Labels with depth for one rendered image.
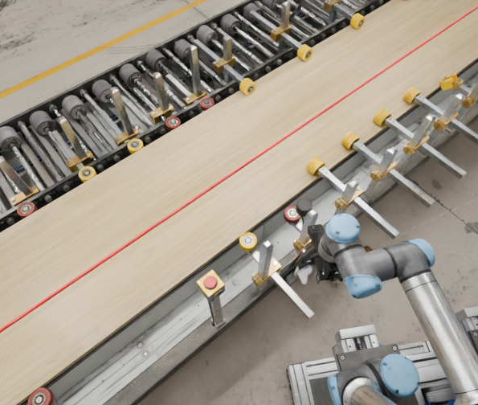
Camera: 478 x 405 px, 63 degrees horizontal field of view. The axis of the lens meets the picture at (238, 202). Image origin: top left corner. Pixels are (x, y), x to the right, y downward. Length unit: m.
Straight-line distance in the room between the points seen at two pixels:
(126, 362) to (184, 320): 0.31
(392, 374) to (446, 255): 1.84
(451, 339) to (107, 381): 1.45
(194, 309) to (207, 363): 0.64
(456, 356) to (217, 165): 1.38
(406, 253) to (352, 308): 1.71
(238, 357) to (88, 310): 1.09
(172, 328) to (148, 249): 0.40
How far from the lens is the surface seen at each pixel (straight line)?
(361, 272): 0.93
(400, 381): 1.30
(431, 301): 0.97
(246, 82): 2.24
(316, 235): 1.14
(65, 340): 1.75
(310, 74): 2.44
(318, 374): 2.31
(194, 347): 1.82
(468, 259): 3.10
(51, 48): 4.46
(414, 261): 0.98
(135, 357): 1.94
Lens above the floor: 2.48
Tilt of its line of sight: 59 degrees down
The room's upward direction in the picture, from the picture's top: straight up
